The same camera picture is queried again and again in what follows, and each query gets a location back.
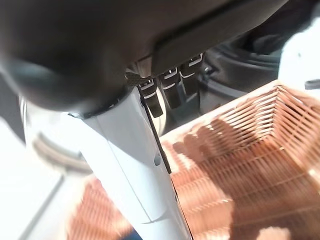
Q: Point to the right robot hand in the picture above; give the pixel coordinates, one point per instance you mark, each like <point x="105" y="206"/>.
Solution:
<point x="87" y="50"/>

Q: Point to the blue garment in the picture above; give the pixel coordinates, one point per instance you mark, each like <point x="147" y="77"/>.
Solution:
<point x="135" y="236"/>

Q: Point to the white garment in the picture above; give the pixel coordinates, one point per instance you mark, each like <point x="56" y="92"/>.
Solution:
<point x="300" y="55"/>

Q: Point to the grey front-load washing machine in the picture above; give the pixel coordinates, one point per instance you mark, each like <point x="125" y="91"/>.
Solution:
<point x="225" y="75"/>

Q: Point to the rectangular wicker laundry basket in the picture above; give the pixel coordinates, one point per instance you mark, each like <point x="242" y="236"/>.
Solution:
<point x="237" y="162"/>

